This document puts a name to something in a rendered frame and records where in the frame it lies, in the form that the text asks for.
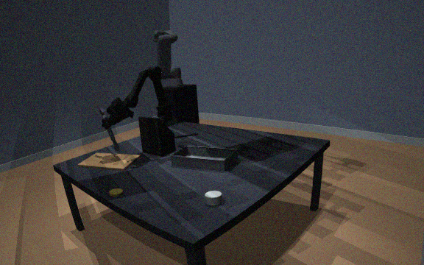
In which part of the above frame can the light brown wooden board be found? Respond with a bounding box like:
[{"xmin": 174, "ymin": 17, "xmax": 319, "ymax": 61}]
[{"xmin": 78, "ymin": 152, "xmax": 141, "ymax": 171}]

